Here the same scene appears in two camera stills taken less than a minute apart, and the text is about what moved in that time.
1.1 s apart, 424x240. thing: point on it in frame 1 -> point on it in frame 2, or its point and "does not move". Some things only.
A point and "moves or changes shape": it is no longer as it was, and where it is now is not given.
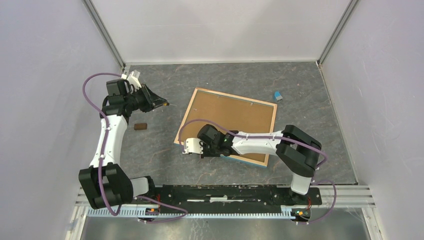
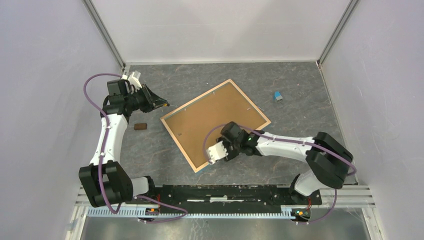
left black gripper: x=152 y=100 does not move
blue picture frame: x=242 y=114 moves or changes shape
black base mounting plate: x=229 y=195 does not move
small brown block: x=142 y=126 does not move
